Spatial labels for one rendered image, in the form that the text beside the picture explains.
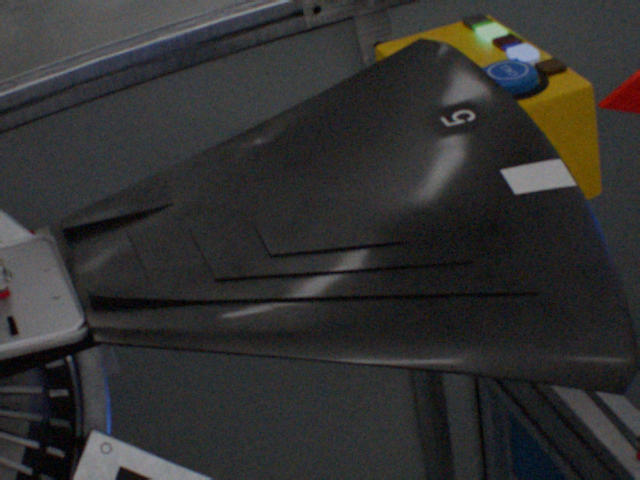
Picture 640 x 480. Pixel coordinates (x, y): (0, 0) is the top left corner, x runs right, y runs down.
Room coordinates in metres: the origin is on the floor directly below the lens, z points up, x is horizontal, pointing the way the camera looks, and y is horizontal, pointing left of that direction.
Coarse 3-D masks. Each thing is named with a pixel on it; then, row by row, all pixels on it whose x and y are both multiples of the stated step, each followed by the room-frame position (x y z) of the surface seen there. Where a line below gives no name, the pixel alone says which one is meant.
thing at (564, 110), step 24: (456, 24) 0.90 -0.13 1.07; (384, 48) 0.88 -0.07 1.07; (456, 48) 0.86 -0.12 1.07; (480, 48) 0.85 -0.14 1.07; (528, 96) 0.76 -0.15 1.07; (552, 96) 0.76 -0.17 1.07; (576, 96) 0.76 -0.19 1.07; (552, 120) 0.75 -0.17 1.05; (576, 120) 0.76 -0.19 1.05; (552, 144) 0.75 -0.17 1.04; (576, 144) 0.76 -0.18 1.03; (576, 168) 0.76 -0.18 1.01
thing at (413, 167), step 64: (384, 64) 0.59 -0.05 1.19; (448, 64) 0.58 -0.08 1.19; (256, 128) 0.55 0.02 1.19; (320, 128) 0.54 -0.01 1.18; (384, 128) 0.54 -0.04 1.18; (512, 128) 0.53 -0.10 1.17; (128, 192) 0.52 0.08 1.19; (192, 192) 0.50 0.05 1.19; (256, 192) 0.50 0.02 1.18; (320, 192) 0.49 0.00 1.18; (384, 192) 0.49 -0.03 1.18; (448, 192) 0.49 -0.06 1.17; (512, 192) 0.49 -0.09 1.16; (576, 192) 0.49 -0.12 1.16; (64, 256) 0.46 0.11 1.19; (128, 256) 0.46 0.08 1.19; (192, 256) 0.45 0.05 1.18; (256, 256) 0.45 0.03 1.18; (320, 256) 0.45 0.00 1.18; (384, 256) 0.45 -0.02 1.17; (448, 256) 0.45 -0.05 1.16; (512, 256) 0.45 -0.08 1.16; (576, 256) 0.45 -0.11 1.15; (128, 320) 0.41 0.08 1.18; (192, 320) 0.41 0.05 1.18; (256, 320) 0.41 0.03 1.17; (320, 320) 0.41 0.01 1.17; (384, 320) 0.42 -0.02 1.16; (448, 320) 0.42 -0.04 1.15; (512, 320) 0.42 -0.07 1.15; (576, 320) 0.42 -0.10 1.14; (576, 384) 0.39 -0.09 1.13
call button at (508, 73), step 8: (496, 64) 0.80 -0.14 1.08; (504, 64) 0.79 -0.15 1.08; (512, 64) 0.79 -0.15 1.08; (520, 64) 0.79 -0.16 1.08; (528, 64) 0.79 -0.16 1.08; (488, 72) 0.79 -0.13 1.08; (496, 72) 0.78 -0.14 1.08; (504, 72) 0.78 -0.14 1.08; (512, 72) 0.78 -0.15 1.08; (520, 72) 0.78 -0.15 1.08; (528, 72) 0.78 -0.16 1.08; (536, 72) 0.77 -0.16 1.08; (496, 80) 0.77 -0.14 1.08; (504, 80) 0.77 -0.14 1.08; (512, 80) 0.77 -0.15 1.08; (520, 80) 0.77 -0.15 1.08; (528, 80) 0.77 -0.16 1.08; (536, 80) 0.77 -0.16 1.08; (504, 88) 0.77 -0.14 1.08; (512, 88) 0.76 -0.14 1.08; (520, 88) 0.76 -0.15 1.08; (528, 88) 0.77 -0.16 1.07
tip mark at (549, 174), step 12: (516, 168) 0.50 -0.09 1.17; (528, 168) 0.50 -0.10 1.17; (540, 168) 0.50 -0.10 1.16; (552, 168) 0.50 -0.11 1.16; (564, 168) 0.50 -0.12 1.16; (516, 180) 0.50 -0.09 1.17; (528, 180) 0.50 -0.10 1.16; (540, 180) 0.50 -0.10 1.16; (552, 180) 0.50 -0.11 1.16; (564, 180) 0.50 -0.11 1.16; (516, 192) 0.49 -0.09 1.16
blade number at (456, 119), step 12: (444, 108) 0.55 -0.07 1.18; (456, 108) 0.55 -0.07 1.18; (468, 108) 0.54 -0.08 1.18; (432, 120) 0.54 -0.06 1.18; (444, 120) 0.54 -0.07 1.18; (456, 120) 0.54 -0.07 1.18; (468, 120) 0.54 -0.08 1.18; (480, 120) 0.54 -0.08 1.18; (444, 132) 0.53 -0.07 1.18; (456, 132) 0.53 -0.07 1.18
